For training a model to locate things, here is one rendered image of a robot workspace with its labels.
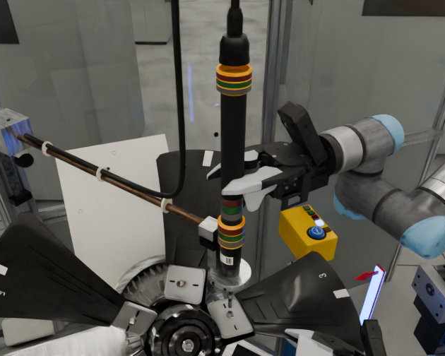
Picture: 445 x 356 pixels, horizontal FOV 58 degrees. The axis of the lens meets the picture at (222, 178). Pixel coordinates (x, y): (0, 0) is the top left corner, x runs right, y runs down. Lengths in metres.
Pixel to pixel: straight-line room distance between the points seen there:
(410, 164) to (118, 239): 1.44
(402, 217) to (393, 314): 1.77
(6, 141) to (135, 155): 0.28
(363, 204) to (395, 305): 1.79
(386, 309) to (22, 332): 1.95
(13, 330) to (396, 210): 0.75
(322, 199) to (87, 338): 1.21
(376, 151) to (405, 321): 1.81
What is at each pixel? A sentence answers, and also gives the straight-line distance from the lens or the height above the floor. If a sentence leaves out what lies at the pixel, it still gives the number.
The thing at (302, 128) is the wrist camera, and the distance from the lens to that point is 0.58.
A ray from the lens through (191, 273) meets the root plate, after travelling 0.76.
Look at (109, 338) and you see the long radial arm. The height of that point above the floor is 1.12.
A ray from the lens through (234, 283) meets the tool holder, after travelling 0.68.
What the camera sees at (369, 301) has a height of 1.08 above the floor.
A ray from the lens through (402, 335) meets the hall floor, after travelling 2.39.
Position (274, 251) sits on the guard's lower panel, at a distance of 1.87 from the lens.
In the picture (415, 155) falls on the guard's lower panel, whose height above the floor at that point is 0.89.
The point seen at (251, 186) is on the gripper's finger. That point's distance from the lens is 0.55.
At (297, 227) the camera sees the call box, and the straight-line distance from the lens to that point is 1.17.
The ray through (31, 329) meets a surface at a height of 1.14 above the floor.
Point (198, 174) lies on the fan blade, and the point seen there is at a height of 1.40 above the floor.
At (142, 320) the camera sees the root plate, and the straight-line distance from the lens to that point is 0.77.
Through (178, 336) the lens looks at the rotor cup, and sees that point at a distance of 0.72.
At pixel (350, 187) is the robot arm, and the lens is 0.76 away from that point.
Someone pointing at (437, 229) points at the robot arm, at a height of 1.42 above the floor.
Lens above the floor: 1.84
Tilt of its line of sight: 35 degrees down
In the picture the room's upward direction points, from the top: straight up
